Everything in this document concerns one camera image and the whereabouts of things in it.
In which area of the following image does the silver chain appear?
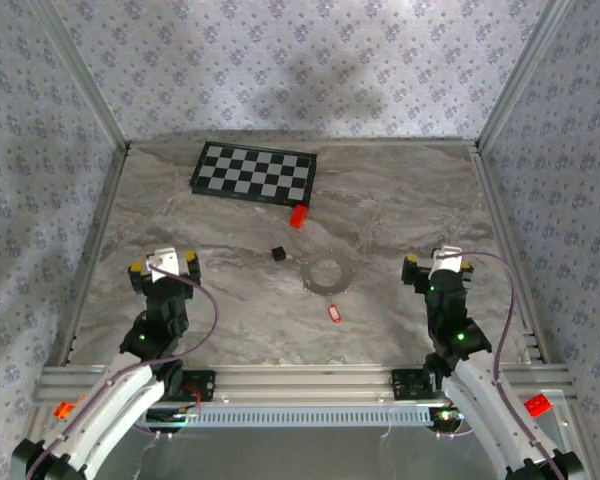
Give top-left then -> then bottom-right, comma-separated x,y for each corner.
298,252 -> 357,300

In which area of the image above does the small circuit board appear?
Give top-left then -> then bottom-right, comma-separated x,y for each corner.
146,405 -> 202,432
431,407 -> 465,431

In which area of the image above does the black grey checkerboard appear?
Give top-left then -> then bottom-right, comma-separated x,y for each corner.
188,141 -> 318,207

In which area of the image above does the small red block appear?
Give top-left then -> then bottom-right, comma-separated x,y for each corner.
288,203 -> 310,230

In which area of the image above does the red toy brick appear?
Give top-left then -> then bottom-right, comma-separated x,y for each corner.
524,394 -> 554,420

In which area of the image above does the grey metal sheet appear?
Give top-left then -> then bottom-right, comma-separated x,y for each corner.
79,422 -> 586,480

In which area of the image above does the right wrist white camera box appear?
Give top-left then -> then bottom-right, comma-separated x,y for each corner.
427,245 -> 464,281

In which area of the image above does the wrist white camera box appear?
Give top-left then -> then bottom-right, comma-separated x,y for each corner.
146,247 -> 186,282
427,245 -> 464,281

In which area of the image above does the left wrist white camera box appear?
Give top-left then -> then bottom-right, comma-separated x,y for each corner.
146,247 -> 186,282

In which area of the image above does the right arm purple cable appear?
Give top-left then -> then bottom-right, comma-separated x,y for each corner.
437,251 -> 566,480

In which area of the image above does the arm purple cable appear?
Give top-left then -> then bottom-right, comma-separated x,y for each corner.
437,251 -> 566,480
24,264 -> 220,480

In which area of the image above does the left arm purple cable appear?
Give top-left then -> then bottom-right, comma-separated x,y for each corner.
24,264 -> 220,480

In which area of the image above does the aluminium table side rail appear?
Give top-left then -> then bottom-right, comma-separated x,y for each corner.
49,144 -> 131,369
469,142 -> 551,364

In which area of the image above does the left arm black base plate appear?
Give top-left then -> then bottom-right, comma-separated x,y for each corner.
177,369 -> 216,403

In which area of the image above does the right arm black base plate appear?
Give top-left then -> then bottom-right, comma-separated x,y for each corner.
390,368 -> 451,400

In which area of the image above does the aluminium mounting rail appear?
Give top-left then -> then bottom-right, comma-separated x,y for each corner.
33,363 -> 577,405

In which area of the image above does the grey slotted cable duct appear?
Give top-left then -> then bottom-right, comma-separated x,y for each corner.
144,403 -> 434,429

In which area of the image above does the aluminium frame post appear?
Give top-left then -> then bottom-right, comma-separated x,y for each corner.
29,0 -> 131,151
474,0 -> 579,151

